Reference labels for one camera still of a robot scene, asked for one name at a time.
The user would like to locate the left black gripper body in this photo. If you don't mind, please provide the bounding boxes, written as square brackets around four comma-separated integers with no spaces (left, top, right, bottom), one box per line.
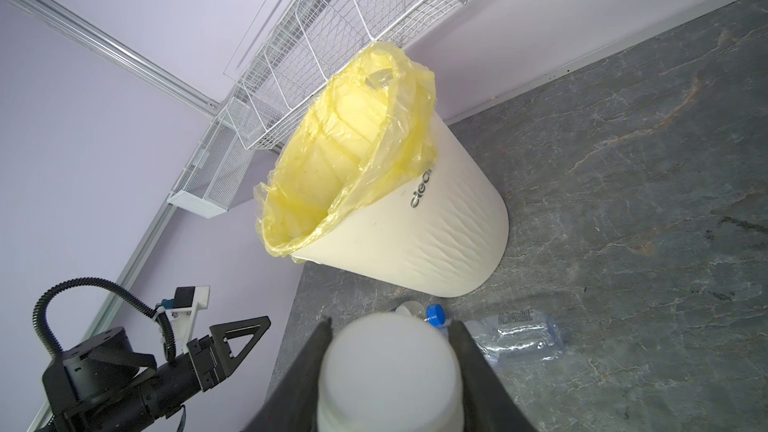
[185,335,231,392]

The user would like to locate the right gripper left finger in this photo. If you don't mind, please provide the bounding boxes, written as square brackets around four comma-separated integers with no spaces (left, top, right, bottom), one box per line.
[244,318,333,431]

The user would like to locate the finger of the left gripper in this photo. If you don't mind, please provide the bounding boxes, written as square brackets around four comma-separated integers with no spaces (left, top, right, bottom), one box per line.
[209,316,271,372]

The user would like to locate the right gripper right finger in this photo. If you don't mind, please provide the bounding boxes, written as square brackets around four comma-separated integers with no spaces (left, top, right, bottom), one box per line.
[448,321,536,432]

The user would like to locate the clear bottle green label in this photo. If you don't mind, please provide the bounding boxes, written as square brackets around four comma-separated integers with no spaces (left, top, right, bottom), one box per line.
[316,312,465,431]

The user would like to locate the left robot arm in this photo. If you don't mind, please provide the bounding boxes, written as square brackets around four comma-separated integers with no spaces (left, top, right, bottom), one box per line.
[40,316,271,431]

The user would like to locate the cream plastic waste bin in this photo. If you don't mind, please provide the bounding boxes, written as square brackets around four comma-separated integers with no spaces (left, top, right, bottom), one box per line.
[293,116,509,298]

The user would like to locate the yellow bin liner bag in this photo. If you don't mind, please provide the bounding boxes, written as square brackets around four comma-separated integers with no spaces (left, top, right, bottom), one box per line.
[254,42,437,257]

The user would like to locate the clear crushed water bottle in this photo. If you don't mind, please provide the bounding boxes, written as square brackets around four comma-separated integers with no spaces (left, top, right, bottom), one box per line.
[464,308,564,366]

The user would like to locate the Pepsi water bottle blue label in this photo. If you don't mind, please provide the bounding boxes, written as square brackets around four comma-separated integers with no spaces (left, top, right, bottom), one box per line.
[392,301,447,328]

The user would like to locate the small white mesh basket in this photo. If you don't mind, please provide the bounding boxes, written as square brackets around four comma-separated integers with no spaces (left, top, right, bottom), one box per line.
[167,112,255,219]

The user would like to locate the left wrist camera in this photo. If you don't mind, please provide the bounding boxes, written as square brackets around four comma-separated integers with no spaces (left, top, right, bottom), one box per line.
[159,285,210,346]

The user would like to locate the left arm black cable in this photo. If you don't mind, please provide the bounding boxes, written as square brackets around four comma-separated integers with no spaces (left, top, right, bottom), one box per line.
[32,277,178,364]

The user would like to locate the long white wire shelf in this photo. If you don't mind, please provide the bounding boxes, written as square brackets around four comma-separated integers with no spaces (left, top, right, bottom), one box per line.
[224,0,467,150]

